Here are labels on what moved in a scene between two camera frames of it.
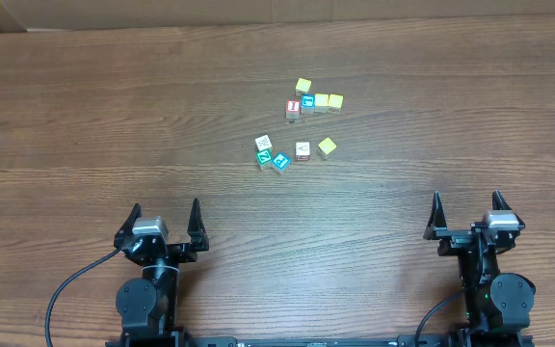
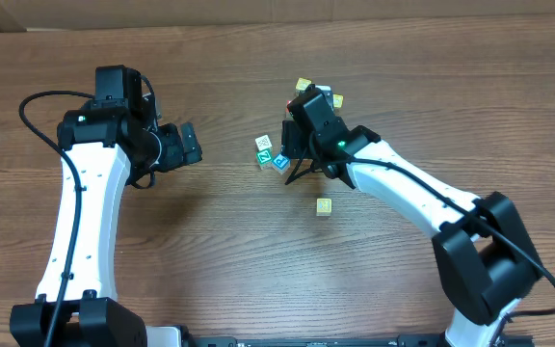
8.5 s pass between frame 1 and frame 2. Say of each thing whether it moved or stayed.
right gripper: moved
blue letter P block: stayed
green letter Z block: stayed
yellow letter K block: moved
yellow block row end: stayed
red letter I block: stayed
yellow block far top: stayed
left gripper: moved
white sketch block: stayed
